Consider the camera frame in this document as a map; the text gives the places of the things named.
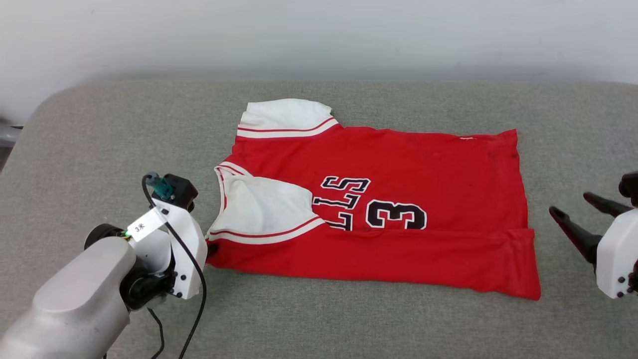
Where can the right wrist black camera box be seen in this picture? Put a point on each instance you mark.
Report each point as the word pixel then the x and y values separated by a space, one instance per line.
pixel 630 187

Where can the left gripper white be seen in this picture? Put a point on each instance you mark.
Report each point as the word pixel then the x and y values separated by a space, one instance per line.
pixel 192 259

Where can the grey fabric sofa cushion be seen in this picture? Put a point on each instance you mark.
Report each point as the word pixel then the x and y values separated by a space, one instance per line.
pixel 99 149

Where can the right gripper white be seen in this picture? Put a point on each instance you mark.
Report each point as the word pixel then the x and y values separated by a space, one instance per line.
pixel 615 254

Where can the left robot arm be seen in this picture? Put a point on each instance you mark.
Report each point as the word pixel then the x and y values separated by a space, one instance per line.
pixel 75 299

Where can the red and white basketball jersey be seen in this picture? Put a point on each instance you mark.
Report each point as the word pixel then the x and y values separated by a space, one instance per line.
pixel 423 169

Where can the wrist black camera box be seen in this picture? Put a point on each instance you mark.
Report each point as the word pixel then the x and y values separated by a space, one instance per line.
pixel 179 188
pixel 630 187

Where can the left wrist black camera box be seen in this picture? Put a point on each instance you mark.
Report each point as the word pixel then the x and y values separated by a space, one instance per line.
pixel 179 188

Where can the grey metal frame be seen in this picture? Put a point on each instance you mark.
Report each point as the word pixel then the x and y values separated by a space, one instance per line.
pixel 7 135

